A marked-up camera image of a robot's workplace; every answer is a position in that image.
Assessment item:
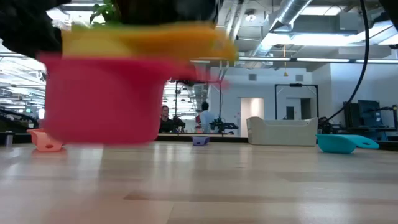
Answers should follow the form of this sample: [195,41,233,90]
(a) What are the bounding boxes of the purple measuring cup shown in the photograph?
[191,136,211,147]

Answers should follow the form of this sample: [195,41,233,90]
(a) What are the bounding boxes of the black workstation with monitor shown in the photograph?
[343,99,398,141]

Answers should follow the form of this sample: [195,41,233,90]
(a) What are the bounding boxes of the pink measuring cup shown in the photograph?
[37,52,231,146]

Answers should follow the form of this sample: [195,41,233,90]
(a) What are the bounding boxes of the person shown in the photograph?
[198,101,216,134]
[159,105,187,134]

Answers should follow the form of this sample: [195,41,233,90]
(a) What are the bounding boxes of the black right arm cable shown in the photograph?
[320,0,371,125]

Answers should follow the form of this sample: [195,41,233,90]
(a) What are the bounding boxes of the green plant in white pot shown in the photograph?
[89,0,121,26]

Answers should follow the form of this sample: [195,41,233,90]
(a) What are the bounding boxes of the orange measuring cup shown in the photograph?
[27,128,65,153]

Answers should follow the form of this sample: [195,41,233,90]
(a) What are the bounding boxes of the white plastic basket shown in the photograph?
[246,116,319,147]

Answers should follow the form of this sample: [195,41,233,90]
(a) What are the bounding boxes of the yellow measuring cup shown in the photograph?
[61,22,239,62]

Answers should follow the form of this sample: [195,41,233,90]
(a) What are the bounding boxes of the black aluminium table frame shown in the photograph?
[0,130,398,152]

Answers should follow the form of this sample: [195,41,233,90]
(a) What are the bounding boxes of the yellow hanging cone marker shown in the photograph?
[282,45,289,77]

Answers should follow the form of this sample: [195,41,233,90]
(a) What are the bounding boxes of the teal measuring cup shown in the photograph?
[315,134,381,154]

